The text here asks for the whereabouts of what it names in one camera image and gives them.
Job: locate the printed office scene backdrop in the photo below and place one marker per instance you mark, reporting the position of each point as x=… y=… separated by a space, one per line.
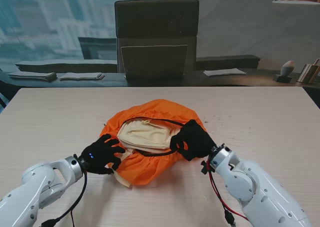
x=50 y=24

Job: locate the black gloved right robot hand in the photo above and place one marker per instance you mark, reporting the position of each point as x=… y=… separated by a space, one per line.
x=195 y=142

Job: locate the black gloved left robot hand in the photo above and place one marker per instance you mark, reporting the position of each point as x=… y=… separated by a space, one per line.
x=100 y=157

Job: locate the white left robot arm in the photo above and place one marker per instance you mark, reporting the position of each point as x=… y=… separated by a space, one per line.
x=32 y=187

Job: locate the orange rain cover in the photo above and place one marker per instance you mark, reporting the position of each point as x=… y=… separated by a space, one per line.
x=160 y=109

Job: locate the cream canvas backpack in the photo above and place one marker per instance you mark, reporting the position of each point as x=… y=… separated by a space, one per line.
x=145 y=134

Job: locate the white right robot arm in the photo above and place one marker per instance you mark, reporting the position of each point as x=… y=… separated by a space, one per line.
x=262 y=197

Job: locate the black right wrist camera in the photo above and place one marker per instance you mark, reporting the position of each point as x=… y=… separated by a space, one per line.
x=205 y=167

